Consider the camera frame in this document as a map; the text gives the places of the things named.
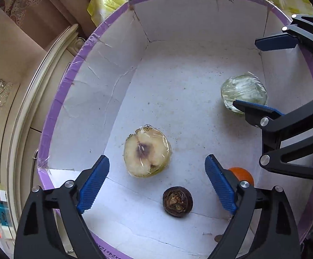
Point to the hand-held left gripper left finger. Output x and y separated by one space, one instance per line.
94 186

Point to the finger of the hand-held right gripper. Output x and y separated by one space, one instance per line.
278 43
256 107

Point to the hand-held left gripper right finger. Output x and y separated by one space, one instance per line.
221 186

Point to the plastic green cabbage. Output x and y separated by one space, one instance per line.
242 89

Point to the dark brown water chestnut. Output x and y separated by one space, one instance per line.
177 201

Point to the white cardboard box purple rim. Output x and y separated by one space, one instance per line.
178 86

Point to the small orange tangerine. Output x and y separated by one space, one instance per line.
242 175

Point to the wrapped green pear half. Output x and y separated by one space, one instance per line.
145 151

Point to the cream ornate cabinet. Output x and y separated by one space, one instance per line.
13 140

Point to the small blue box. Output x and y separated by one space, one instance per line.
2 211

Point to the yellow checked tablecloth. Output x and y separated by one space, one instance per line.
110 0

